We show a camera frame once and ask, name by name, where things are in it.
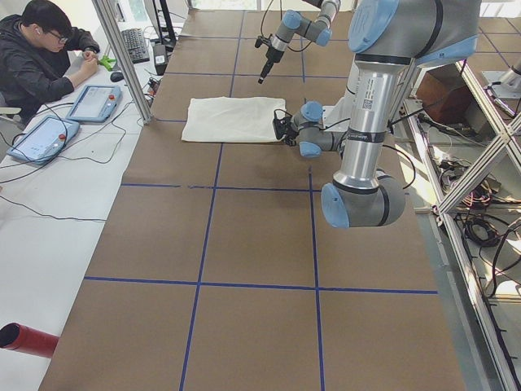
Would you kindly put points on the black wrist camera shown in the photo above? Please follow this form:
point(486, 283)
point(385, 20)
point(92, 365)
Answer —
point(262, 41)

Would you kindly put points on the lower teach pendant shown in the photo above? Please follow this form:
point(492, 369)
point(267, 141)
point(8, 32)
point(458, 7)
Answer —
point(44, 141)

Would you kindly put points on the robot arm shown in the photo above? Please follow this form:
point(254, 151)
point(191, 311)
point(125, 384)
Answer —
point(293, 23)
point(385, 38)

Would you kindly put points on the aluminium frame post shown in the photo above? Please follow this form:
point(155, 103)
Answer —
point(115, 40)

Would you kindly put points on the upper teach pendant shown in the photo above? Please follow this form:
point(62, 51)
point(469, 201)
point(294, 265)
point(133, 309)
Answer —
point(95, 104)

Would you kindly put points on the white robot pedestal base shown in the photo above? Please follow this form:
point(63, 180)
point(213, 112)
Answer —
point(339, 114)

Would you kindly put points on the red cylinder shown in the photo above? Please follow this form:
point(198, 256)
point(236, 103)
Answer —
point(27, 340)

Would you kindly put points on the aluminium frame rack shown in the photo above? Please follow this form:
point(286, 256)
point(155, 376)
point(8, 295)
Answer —
point(502, 145)

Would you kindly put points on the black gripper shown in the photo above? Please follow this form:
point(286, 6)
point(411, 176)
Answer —
point(269, 56)
point(288, 130)

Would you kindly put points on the cream long-sleeve cat shirt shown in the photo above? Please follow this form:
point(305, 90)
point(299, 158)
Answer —
point(231, 120)

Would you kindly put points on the teach pendant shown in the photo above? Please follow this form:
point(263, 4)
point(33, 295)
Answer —
point(44, 141)
point(95, 104)

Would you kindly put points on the black keyboard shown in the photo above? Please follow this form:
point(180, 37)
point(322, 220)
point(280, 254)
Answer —
point(135, 44)

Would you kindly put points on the seated person in black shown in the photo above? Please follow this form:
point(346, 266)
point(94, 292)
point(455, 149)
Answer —
point(43, 57)

